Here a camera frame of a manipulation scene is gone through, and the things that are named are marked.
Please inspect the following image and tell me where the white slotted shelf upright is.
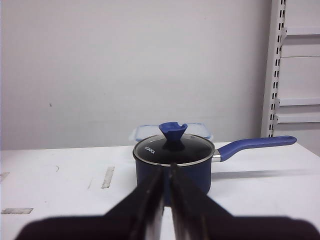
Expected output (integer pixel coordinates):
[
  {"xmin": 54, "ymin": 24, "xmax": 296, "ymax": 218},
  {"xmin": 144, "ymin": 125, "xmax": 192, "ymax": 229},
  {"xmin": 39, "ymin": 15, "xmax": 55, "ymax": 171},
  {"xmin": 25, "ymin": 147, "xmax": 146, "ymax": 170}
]
[{"xmin": 259, "ymin": 0, "xmax": 320, "ymax": 141}]

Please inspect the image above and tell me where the dark blue saucepan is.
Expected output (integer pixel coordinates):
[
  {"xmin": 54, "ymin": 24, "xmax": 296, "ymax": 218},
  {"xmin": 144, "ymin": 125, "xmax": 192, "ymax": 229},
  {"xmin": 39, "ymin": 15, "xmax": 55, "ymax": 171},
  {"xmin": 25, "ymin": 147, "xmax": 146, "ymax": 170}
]
[{"xmin": 133, "ymin": 135, "xmax": 297, "ymax": 206}]

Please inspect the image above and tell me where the clear plastic food container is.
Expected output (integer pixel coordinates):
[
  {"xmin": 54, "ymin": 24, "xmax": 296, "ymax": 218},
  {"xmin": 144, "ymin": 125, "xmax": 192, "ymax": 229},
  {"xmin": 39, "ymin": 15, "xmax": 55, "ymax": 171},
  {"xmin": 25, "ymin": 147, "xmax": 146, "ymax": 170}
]
[{"xmin": 128, "ymin": 123, "xmax": 213, "ymax": 142}]

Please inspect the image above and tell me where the glass pot lid blue knob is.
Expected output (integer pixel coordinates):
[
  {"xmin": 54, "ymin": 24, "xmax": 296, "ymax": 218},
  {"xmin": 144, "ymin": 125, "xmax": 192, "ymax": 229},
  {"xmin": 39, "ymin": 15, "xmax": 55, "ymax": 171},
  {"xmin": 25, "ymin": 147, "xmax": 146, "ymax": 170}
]
[{"xmin": 133, "ymin": 122, "xmax": 215, "ymax": 167}]

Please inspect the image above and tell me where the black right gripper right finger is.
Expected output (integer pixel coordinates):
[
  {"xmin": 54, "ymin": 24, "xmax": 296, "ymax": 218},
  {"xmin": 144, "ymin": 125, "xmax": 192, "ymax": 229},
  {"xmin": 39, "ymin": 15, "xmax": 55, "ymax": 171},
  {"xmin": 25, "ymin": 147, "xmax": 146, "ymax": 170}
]
[{"xmin": 169, "ymin": 163, "xmax": 320, "ymax": 240}]

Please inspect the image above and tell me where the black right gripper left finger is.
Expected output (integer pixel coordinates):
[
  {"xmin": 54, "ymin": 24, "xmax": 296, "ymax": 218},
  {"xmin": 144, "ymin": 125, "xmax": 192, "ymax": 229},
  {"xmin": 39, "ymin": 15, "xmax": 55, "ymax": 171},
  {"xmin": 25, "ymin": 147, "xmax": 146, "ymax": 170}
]
[{"xmin": 19, "ymin": 167, "xmax": 164, "ymax": 240}]

